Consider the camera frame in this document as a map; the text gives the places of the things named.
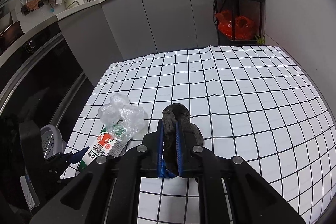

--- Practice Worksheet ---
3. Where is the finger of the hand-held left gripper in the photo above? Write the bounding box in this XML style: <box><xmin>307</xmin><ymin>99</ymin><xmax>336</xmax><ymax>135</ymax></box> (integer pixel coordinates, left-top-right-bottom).
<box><xmin>45</xmin><ymin>147</ymin><xmax>88</xmax><ymax>180</ymax></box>

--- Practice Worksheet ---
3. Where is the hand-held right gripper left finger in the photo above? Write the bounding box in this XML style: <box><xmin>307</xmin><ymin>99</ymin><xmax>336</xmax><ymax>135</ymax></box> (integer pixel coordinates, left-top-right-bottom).
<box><xmin>29</xmin><ymin>119</ymin><xmax>164</xmax><ymax>224</ymax></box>

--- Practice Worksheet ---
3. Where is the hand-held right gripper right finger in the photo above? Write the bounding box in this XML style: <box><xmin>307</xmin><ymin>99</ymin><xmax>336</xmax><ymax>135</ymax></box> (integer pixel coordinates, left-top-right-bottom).
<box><xmin>176</xmin><ymin>120</ymin><xmax>306</xmax><ymax>224</ymax></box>

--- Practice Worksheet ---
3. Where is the grey perforated plastic basket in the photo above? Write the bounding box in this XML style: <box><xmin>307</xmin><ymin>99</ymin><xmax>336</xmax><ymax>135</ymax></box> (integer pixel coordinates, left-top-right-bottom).
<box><xmin>39</xmin><ymin>124</ymin><xmax>67</xmax><ymax>160</ymax></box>

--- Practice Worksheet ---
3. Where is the dark cloth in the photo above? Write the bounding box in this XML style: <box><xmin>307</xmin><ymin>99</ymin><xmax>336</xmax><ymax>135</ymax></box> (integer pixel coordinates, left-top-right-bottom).
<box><xmin>161</xmin><ymin>103</ymin><xmax>204</xmax><ymax>178</ymax></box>

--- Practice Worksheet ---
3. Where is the green white carton box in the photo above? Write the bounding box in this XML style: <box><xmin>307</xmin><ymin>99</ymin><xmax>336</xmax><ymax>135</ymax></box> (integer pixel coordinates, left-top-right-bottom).
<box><xmin>79</xmin><ymin>126</ymin><xmax>129</xmax><ymax>172</ymax></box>

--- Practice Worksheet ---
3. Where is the crumpled clear plastic bag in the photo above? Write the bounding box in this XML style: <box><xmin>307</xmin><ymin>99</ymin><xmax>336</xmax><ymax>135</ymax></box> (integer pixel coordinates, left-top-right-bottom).
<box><xmin>98</xmin><ymin>93</ymin><xmax>149</xmax><ymax>139</ymax></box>

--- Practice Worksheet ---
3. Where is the white black-checked tablecloth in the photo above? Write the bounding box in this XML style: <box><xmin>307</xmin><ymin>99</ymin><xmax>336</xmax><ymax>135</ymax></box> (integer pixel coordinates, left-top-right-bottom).
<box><xmin>60</xmin><ymin>45</ymin><xmax>335</xmax><ymax>224</ymax></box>

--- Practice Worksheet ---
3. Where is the black built-in oven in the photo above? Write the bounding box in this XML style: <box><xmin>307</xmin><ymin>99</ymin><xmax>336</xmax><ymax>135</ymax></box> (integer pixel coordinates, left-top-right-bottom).
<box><xmin>0</xmin><ymin>22</ymin><xmax>87</xmax><ymax>119</ymax></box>

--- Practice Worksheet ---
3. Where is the copper pot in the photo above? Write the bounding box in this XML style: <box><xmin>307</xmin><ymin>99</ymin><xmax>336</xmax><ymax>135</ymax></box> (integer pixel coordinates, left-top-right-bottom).
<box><xmin>0</xmin><ymin>21</ymin><xmax>21</xmax><ymax>51</ymax></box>

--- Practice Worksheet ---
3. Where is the grey kitchen cabinet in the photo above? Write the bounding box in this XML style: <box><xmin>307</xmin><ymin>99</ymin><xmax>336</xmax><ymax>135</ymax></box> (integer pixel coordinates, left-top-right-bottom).
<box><xmin>56</xmin><ymin>0</ymin><xmax>218</xmax><ymax>62</ymax></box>

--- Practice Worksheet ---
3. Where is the red plastic bag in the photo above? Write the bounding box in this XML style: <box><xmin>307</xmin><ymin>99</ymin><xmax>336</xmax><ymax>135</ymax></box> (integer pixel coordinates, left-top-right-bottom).
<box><xmin>215</xmin><ymin>10</ymin><xmax>238</xmax><ymax>38</ymax></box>
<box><xmin>234</xmin><ymin>15</ymin><xmax>255</xmax><ymax>40</ymax></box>

